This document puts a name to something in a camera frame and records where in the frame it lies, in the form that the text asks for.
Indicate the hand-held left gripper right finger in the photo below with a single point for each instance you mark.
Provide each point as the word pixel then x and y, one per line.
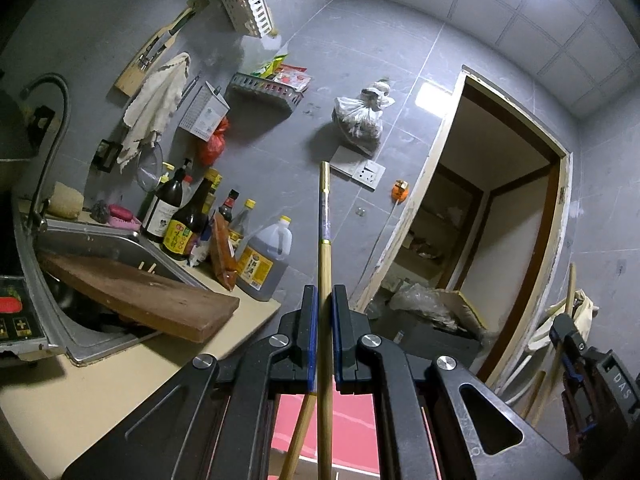
pixel 336 340

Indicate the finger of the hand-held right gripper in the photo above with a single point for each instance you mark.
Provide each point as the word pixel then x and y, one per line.
pixel 567 332

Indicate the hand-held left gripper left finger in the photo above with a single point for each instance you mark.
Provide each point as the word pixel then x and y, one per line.
pixel 312 340

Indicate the plain wooden chopstick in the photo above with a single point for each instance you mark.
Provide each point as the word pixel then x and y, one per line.
pixel 534 395
pixel 299 430

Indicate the purple banded yellow chopstick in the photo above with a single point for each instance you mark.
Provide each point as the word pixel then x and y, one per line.
pixel 324 210

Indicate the white rubber gloves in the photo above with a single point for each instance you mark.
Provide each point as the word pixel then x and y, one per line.
pixel 585 310

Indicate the large oil jug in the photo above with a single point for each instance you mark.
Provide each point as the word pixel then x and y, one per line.
pixel 262 265

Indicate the crumpled clear plastic bags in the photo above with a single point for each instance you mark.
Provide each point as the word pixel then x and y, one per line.
pixel 425 302

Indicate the yellow edged cushion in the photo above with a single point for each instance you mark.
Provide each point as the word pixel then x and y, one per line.
pixel 467 305

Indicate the orange snack bag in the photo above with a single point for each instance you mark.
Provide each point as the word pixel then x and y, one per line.
pixel 222 255

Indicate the wooden storage shelf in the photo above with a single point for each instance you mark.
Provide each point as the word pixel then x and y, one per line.
pixel 425 240

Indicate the yellow capped sauce bottle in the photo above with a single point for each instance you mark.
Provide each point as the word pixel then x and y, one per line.
pixel 242 225

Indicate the red capped sauce bottle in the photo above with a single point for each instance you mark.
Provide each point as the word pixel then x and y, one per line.
pixel 227 207

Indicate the dark bottle yellow label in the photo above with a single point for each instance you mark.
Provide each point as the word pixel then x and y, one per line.
pixel 185 232

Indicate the brown wooden cutting board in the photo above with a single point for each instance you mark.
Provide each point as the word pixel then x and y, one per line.
pixel 150 300

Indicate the dark bottle white label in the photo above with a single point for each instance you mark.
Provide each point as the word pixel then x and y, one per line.
pixel 162 210

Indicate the clear hanging plastic bag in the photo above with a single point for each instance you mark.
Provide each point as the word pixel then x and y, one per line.
pixel 360 122

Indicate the red plastic bag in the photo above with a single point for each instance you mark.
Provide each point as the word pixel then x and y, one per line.
pixel 212 145

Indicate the beige kitchen counter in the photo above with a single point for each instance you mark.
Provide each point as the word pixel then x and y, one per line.
pixel 100 400

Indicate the mesh strainer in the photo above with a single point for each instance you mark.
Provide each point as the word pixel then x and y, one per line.
pixel 150 167

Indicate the steel kitchen sink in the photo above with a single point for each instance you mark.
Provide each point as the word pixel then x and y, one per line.
pixel 90 245

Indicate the black scouring pad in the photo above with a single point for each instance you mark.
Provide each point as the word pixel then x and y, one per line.
pixel 100 212

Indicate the colourful snack packets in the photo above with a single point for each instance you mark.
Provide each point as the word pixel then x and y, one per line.
pixel 282 75

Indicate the tan loofah sponge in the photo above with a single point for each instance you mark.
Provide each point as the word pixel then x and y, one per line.
pixel 66 201

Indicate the white hanging cloth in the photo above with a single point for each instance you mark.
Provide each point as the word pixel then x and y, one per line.
pixel 152 100

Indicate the black cooktop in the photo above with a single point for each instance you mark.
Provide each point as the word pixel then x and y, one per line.
pixel 15 315

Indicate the curved sink faucet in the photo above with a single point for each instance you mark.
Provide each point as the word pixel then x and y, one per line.
pixel 50 160

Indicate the wooden door frame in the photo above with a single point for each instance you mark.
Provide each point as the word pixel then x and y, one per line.
pixel 560 200

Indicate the orange wall hook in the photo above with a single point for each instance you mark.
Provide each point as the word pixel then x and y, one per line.
pixel 400 191

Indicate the white wall socket panel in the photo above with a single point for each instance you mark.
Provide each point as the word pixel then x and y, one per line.
pixel 360 170

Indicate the grey wall shelf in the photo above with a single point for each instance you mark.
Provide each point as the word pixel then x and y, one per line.
pixel 260 92

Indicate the white wall box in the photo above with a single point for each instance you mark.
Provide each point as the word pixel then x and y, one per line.
pixel 205 110

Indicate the black wall socket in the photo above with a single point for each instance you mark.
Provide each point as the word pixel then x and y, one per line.
pixel 107 155

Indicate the wooden wall knife board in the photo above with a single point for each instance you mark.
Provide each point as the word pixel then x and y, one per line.
pixel 150 55

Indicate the white wall basket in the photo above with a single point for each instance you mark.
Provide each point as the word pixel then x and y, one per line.
pixel 245 0

